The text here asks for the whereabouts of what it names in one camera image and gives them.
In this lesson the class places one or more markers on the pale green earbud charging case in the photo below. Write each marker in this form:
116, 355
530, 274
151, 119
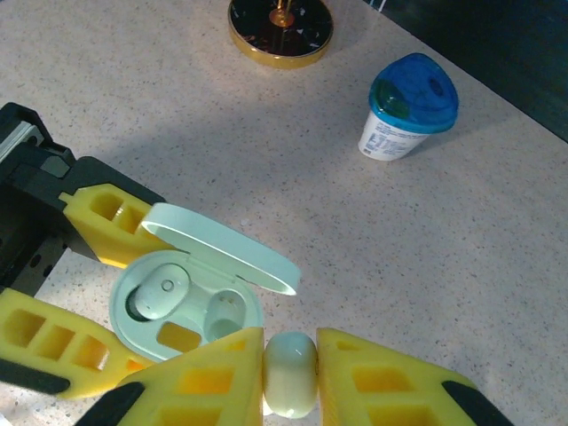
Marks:
231, 253

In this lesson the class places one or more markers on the blue triangular container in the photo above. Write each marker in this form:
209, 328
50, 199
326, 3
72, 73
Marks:
399, 128

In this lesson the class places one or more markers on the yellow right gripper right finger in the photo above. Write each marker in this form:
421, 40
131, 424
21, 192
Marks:
381, 386

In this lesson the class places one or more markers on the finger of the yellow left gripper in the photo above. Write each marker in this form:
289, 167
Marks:
49, 333
102, 231

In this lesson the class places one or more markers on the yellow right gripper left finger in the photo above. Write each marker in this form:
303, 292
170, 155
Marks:
213, 386

